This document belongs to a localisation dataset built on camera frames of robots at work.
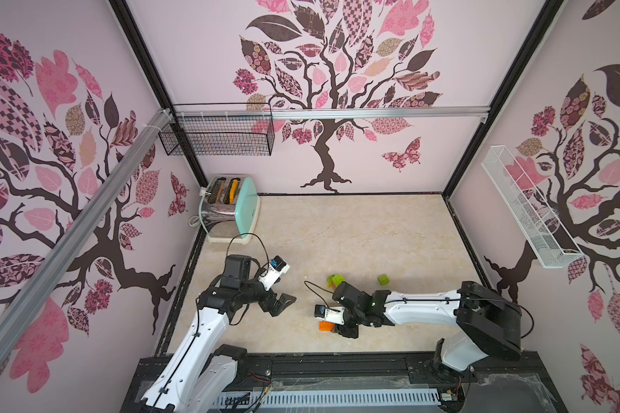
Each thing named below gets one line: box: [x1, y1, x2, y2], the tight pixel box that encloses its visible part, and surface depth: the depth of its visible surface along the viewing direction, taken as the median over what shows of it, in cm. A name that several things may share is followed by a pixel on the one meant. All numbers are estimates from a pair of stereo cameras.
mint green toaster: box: [198, 173, 261, 245], surface depth 99 cm
